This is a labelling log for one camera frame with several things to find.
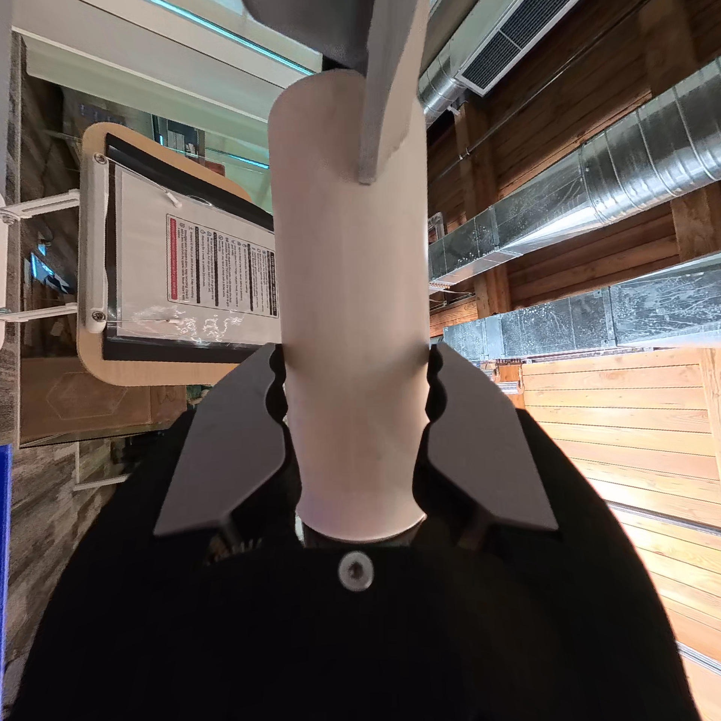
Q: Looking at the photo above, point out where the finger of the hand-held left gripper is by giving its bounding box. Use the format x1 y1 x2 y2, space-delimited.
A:
242 0 370 72
357 0 431 186

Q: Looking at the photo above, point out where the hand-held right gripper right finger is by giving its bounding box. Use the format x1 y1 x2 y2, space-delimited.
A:
416 342 558 550

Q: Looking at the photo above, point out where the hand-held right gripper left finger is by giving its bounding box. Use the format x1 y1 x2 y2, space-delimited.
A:
153 344 294 550

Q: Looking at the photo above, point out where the white bottle with black lid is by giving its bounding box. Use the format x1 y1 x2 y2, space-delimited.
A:
267 70 431 544

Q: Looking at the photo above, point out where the white air vent grille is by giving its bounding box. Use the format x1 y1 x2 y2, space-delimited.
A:
455 0 581 97

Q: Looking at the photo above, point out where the cardboard box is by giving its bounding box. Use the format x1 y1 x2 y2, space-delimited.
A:
20 357 187 446

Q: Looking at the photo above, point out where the instruction sheet sign stand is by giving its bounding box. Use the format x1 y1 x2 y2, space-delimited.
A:
0 121 277 386

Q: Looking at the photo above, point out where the rectangular silver ventilation duct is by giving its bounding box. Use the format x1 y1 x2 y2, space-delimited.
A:
442 256 721 361

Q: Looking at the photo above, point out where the round silver ventilation duct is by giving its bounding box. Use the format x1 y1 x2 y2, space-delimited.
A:
428 56 721 285

